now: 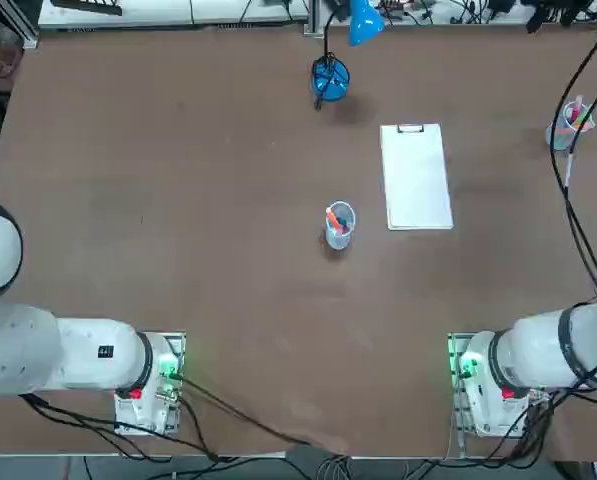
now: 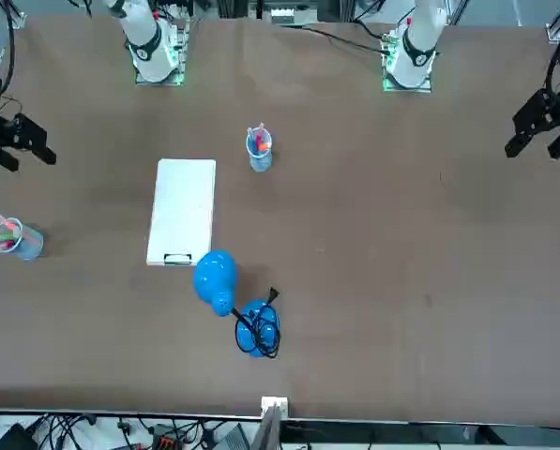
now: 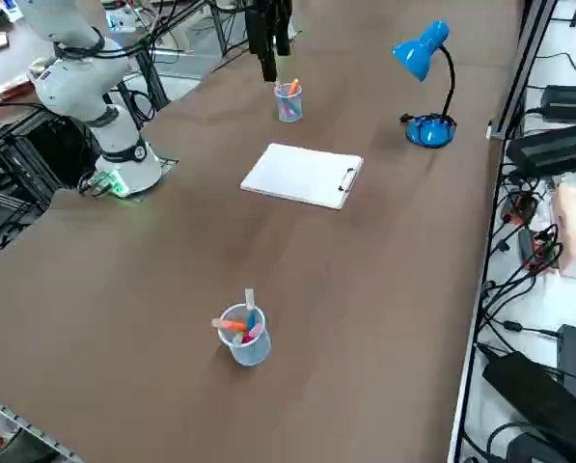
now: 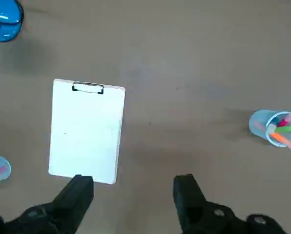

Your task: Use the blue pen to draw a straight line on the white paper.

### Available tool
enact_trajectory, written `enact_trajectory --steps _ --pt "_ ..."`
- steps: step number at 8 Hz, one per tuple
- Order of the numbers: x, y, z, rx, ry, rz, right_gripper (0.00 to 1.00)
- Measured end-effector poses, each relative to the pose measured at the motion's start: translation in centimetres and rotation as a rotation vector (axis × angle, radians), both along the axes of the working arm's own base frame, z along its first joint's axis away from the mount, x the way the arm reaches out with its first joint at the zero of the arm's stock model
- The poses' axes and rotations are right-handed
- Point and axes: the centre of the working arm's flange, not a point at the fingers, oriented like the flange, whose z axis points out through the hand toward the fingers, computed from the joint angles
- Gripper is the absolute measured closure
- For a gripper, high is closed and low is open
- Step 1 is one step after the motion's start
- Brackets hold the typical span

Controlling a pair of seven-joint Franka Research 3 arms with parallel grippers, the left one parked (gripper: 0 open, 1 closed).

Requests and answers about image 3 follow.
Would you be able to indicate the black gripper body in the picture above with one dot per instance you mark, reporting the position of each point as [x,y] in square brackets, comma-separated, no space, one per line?
[268,7]

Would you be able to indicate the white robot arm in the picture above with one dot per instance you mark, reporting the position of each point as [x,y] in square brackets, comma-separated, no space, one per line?
[75,87]

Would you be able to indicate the orange highlighter pen clear cap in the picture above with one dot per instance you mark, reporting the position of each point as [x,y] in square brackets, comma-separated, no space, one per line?
[232,325]
[294,88]

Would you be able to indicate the light blue mesh pen cup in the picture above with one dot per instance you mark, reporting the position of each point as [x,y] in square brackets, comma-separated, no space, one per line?
[254,352]
[287,107]

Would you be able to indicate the blue highlighter pen clear cap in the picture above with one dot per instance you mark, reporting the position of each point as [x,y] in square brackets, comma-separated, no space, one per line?
[250,301]

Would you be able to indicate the white paper sheet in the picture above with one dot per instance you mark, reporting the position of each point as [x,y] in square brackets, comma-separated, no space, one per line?
[297,173]

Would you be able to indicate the black aluminium strut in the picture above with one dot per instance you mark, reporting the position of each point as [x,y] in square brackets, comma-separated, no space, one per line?
[152,79]

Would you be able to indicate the blue gooseneck desk lamp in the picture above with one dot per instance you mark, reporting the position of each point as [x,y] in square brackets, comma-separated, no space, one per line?
[420,50]

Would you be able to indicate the small green indicator board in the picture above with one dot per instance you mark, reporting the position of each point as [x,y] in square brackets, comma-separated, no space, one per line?
[106,181]

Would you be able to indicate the black orange connector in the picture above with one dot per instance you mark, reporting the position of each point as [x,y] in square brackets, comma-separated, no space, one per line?
[521,205]

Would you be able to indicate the black orange plug adapter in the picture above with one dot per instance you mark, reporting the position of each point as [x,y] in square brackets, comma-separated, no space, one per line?
[526,243]

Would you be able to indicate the large black power adapter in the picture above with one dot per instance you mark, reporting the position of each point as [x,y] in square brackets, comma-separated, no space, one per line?
[533,390]

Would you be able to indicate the black aluminium frame post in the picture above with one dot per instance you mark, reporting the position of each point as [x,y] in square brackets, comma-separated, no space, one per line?
[524,67]

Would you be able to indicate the black metal frame cart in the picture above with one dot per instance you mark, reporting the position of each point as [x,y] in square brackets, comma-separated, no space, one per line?
[41,154]

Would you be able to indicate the silver aluminium rail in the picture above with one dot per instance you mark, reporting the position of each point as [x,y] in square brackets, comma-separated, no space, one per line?
[22,419]

